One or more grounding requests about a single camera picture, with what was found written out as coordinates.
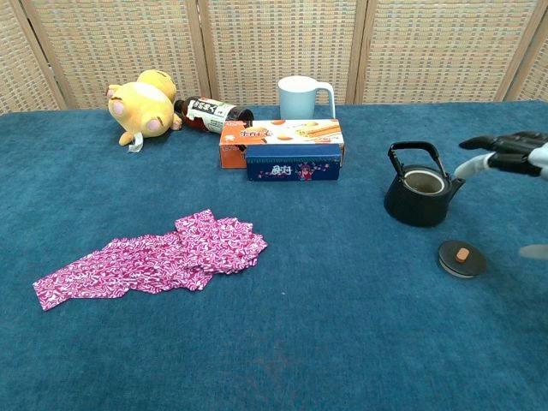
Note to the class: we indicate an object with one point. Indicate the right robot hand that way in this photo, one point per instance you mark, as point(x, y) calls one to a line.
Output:
point(514, 152)

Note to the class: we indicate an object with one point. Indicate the black teapot lid orange knob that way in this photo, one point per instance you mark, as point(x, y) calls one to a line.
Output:
point(461, 257)

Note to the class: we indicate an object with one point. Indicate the black cast iron teapot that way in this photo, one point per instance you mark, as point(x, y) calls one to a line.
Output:
point(411, 210)

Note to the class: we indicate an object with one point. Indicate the dark blue printed box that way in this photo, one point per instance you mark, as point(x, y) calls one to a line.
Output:
point(295, 169)

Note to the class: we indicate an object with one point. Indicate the light blue mug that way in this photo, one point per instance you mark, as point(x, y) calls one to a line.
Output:
point(295, 98)

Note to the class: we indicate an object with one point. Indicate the orange egg roll box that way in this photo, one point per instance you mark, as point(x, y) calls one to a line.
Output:
point(274, 137)

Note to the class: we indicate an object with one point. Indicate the woven folding screen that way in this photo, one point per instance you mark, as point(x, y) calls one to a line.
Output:
point(274, 47)

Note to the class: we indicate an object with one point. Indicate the blue table cloth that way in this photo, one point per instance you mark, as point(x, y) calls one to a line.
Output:
point(299, 325)

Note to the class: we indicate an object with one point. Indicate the brown tea bottle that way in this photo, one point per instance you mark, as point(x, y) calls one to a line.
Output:
point(210, 115)

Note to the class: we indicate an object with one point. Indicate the pink white patterned cloth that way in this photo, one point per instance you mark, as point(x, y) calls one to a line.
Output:
point(171, 257)

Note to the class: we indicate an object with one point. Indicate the yellow plush toy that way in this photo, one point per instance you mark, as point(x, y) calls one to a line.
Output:
point(141, 111)

